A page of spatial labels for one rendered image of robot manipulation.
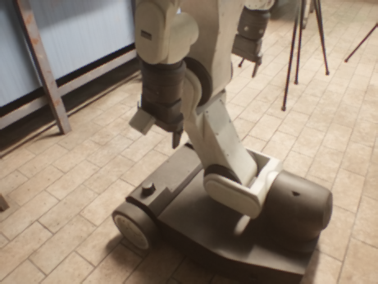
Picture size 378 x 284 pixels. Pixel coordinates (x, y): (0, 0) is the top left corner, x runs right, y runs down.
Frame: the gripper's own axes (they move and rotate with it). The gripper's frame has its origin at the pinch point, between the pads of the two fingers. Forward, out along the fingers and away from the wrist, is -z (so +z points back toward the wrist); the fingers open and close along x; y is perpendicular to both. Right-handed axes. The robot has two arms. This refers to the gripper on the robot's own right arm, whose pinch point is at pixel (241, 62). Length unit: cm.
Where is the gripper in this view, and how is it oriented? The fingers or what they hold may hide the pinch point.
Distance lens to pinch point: 102.8
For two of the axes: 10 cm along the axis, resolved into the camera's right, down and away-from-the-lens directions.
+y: -5.7, 5.3, -6.2
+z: 1.3, -6.9, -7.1
